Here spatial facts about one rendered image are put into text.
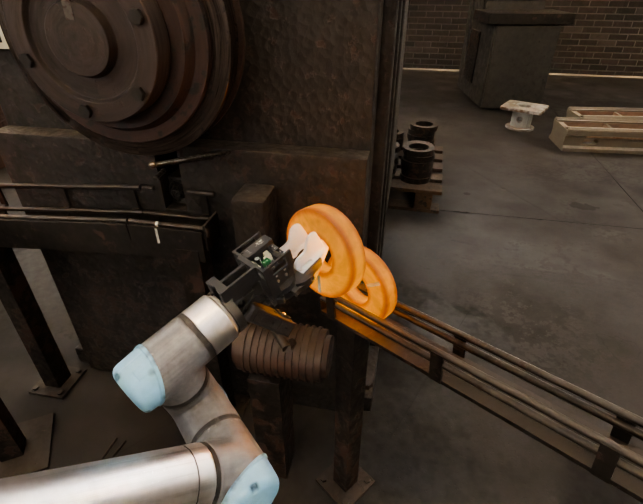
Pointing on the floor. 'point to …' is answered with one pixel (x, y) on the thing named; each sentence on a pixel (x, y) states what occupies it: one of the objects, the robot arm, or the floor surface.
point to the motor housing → (280, 382)
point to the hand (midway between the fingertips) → (323, 241)
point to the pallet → (417, 167)
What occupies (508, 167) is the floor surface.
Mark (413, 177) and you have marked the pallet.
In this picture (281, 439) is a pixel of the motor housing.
